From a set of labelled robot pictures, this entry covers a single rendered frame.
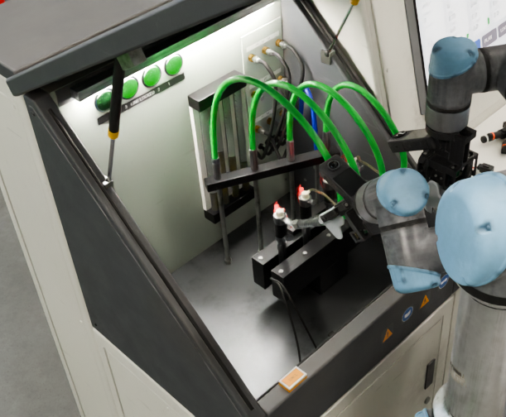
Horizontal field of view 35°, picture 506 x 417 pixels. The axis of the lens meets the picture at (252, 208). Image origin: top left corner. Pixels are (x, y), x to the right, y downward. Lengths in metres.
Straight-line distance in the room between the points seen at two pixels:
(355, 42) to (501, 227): 1.05
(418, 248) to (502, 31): 1.09
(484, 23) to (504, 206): 1.34
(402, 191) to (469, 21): 0.94
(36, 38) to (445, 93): 0.80
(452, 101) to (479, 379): 0.51
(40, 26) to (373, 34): 0.72
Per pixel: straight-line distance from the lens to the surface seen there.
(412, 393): 2.11
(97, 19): 1.68
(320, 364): 1.62
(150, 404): 1.96
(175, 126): 1.79
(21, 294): 3.29
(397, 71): 1.91
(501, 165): 2.08
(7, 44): 1.65
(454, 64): 1.34
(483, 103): 2.22
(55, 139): 1.54
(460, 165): 1.44
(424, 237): 1.26
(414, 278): 1.25
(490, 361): 1.03
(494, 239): 0.85
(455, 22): 2.06
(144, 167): 1.78
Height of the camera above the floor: 2.22
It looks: 40 degrees down
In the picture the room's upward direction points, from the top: 5 degrees counter-clockwise
